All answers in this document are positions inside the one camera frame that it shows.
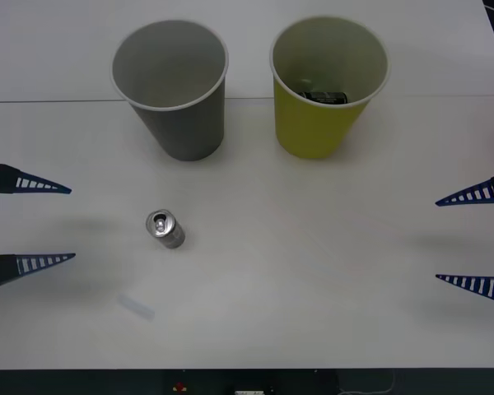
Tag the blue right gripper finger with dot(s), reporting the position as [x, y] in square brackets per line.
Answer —
[483, 286]
[483, 192]

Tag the silver drink can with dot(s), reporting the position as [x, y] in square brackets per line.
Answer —
[166, 229]

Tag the yellow-green plastic waste bin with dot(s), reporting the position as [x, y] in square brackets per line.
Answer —
[313, 127]

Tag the grey plastic waste bin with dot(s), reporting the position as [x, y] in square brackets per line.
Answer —
[177, 127]

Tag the black drink can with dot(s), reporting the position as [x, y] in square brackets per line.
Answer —
[326, 97]

